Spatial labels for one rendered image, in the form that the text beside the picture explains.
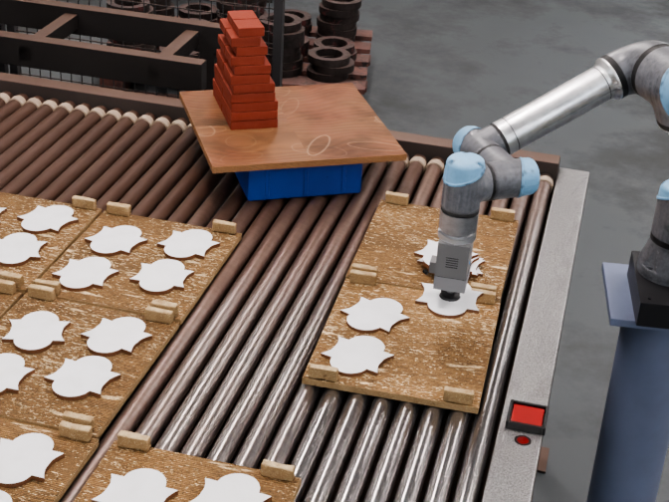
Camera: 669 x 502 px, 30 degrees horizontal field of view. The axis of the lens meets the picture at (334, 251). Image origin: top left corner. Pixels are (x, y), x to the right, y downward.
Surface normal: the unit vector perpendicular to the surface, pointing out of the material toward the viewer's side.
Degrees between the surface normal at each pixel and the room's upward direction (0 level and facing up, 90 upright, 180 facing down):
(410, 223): 0
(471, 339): 0
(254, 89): 90
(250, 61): 90
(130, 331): 0
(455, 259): 90
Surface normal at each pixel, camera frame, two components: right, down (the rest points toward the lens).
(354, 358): 0.05, -0.87
